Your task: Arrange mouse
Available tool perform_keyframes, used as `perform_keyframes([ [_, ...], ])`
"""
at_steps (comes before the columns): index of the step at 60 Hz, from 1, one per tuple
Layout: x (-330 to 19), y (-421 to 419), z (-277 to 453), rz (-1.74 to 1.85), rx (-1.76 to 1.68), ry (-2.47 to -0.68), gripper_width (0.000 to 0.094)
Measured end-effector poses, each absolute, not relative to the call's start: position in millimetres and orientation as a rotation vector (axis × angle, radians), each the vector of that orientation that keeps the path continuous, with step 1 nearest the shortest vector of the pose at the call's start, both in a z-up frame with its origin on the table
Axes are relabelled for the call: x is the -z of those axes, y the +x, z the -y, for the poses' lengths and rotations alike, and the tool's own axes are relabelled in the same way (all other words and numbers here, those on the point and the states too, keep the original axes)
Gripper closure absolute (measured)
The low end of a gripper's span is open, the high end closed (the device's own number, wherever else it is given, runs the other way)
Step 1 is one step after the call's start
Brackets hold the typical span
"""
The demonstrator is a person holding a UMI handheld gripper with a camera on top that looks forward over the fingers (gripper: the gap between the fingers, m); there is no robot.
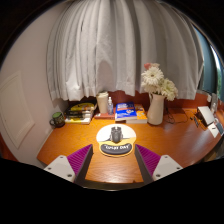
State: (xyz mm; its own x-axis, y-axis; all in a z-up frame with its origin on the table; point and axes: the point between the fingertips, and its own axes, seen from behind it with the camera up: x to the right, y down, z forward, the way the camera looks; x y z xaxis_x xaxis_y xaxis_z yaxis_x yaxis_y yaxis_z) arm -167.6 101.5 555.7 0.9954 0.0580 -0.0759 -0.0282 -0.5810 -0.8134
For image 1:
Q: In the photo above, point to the white wall panel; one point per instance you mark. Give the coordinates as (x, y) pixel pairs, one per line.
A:
(15, 110)

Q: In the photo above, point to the black grey computer mouse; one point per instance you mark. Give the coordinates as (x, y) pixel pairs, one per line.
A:
(116, 134)

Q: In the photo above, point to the white ceramic vase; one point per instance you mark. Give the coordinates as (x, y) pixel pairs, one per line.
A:
(156, 111)

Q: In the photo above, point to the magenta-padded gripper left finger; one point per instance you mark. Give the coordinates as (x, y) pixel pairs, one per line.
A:
(58, 166)

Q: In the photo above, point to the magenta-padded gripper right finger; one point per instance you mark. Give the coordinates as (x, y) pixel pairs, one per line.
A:
(166, 166)

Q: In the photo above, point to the thin red notebook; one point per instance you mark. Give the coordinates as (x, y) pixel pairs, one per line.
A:
(102, 116)

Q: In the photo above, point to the cream lidded tumbler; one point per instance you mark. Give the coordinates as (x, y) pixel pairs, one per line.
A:
(102, 103)

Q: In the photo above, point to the white flat device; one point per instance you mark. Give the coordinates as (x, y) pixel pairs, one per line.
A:
(206, 115)

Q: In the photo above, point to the white flower bouquet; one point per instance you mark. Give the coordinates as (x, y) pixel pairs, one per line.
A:
(153, 78)

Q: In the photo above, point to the yellow black book stack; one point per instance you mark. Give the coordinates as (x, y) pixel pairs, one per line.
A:
(80, 113)

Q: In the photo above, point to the white curtain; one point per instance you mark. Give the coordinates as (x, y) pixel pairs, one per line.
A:
(116, 43)

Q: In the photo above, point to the white yellow black mouse pad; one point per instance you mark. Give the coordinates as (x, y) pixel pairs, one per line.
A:
(128, 133)

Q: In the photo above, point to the small clear spray bottle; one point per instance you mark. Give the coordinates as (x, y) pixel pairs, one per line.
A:
(110, 107)

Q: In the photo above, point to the dark green mug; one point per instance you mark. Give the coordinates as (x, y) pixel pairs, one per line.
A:
(58, 120)

